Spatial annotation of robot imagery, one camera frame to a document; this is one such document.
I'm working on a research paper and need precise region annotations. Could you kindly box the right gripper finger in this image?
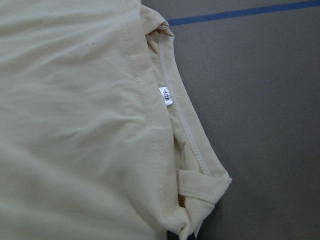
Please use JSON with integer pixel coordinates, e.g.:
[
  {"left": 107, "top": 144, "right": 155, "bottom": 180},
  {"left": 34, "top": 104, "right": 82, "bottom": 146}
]
[{"left": 166, "top": 231, "right": 179, "bottom": 240}]

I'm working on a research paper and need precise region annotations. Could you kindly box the beige long sleeve shirt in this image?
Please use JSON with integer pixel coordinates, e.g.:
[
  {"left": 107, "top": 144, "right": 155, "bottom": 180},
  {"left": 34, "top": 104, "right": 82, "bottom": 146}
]
[{"left": 0, "top": 0, "right": 232, "bottom": 240}]

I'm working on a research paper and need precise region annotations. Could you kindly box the brown paper table cover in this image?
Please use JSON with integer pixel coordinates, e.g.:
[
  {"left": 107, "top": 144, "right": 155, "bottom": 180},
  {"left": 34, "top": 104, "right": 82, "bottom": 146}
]
[{"left": 143, "top": 0, "right": 320, "bottom": 240}]

